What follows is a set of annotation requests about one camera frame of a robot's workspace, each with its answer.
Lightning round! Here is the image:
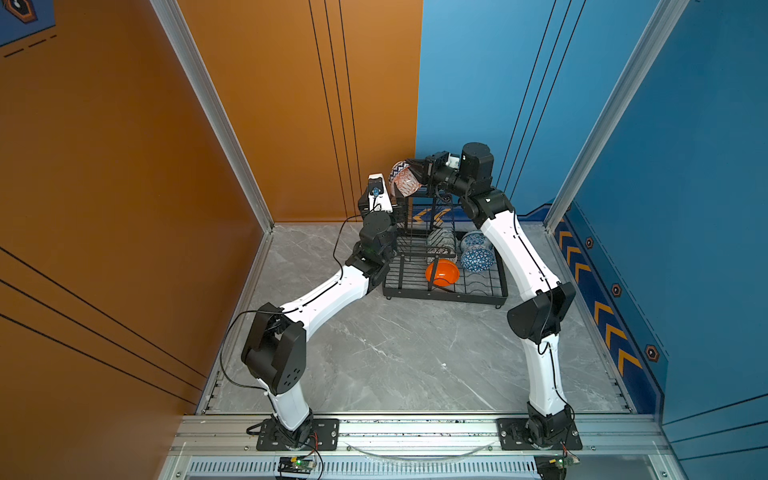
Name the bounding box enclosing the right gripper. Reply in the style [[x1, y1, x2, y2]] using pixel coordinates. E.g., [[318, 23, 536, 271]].
[[406, 152, 475, 201]]

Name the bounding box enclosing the red patterned bowl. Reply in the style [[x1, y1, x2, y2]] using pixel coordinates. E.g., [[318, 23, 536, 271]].
[[389, 160, 423, 197]]

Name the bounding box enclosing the green patterned bowl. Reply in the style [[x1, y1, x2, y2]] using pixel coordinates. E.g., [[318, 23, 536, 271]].
[[427, 228, 457, 253]]

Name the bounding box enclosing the orange bowl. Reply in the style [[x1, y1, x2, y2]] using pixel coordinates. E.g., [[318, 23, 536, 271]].
[[425, 258, 461, 287]]

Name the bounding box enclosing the blue triangle pattern bowl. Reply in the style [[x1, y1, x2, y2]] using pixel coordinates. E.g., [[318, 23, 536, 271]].
[[460, 245, 496, 273]]

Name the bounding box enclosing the blue floral bowl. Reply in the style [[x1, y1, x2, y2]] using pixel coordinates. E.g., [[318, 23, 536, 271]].
[[460, 230, 494, 252]]

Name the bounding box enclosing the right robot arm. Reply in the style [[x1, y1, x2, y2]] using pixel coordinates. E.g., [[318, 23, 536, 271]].
[[408, 142, 576, 448]]

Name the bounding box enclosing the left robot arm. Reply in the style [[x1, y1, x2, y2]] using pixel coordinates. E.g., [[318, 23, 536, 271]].
[[241, 185, 397, 442]]

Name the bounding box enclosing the left green circuit board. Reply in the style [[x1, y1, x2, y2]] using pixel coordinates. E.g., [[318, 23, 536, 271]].
[[277, 456, 318, 477]]

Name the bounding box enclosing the green circuit board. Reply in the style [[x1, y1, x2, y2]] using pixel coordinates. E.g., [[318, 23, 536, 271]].
[[534, 453, 581, 480], [277, 456, 318, 477]]

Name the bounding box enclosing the right green circuit board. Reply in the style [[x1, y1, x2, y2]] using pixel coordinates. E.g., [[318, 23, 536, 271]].
[[534, 453, 581, 480]]

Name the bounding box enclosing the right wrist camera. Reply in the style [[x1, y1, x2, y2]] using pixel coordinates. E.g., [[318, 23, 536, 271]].
[[445, 154, 461, 170]]

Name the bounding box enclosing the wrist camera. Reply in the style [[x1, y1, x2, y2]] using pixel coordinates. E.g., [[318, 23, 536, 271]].
[[445, 154, 461, 170], [367, 174, 393, 213]]

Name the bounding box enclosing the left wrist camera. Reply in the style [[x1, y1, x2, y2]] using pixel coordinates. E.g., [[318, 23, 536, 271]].
[[367, 174, 393, 213]]

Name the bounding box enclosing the black wire dish rack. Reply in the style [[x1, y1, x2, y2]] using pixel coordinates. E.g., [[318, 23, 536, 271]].
[[382, 187, 508, 309]]

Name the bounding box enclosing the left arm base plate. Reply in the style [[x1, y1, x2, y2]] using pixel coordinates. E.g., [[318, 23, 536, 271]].
[[256, 417, 339, 452]]

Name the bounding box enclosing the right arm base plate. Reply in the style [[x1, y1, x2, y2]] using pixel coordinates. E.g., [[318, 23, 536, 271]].
[[496, 418, 583, 451]]

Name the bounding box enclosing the aluminium front rail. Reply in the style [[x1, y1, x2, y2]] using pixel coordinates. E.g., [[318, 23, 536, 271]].
[[169, 413, 672, 456]]

